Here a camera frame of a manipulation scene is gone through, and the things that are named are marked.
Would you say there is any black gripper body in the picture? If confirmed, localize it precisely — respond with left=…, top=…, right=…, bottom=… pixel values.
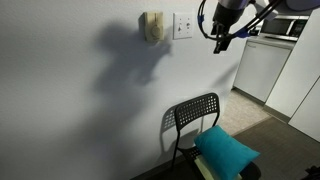
left=211, top=2, right=246, bottom=41

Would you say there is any small black countertop appliance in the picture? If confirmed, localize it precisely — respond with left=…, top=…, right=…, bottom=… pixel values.
left=249, top=28, right=260, bottom=36

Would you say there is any white kitchen base cabinet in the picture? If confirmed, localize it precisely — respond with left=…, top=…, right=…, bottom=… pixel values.
left=233, top=38, right=295, bottom=102

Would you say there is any stainless steel microwave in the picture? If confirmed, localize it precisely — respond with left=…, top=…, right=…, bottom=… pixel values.
left=260, top=15, right=309, bottom=41

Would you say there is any black perforated metal chair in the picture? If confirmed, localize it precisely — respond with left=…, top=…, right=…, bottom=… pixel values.
left=172, top=92, right=262, bottom=180

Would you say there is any white tall cabinet panel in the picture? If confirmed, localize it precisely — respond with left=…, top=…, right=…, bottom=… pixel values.
left=266, top=9, right=320, bottom=117

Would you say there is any teal pillow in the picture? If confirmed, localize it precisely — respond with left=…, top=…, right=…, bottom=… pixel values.
left=194, top=125, right=260, bottom=180

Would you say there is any light green cushion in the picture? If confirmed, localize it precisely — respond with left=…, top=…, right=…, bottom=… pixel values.
left=194, top=155, right=243, bottom=180

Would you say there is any black object at floor corner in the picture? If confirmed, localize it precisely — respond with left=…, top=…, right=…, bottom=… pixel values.
left=301, top=166, right=320, bottom=180

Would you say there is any black cable with blue tape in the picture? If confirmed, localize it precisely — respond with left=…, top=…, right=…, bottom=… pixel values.
left=197, top=0, right=284, bottom=42

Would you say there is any white double light switch plate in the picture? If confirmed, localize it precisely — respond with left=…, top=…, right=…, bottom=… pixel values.
left=173, top=13, right=194, bottom=40

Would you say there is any beige wall thermostat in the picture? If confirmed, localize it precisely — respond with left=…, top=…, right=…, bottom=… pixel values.
left=144, top=11, right=164, bottom=42

